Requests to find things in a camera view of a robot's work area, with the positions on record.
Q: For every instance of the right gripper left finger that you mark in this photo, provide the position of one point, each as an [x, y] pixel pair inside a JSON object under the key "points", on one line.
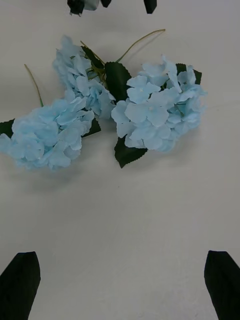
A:
{"points": [[17, 287]]}

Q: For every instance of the pale blue flower, large leaf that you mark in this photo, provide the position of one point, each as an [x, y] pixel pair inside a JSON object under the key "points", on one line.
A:
{"points": [[75, 75]]}

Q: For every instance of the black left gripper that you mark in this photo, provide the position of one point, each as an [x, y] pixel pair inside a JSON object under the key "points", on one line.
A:
{"points": [[75, 6]]}

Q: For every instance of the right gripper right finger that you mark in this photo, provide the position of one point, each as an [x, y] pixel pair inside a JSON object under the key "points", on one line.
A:
{"points": [[225, 287]]}

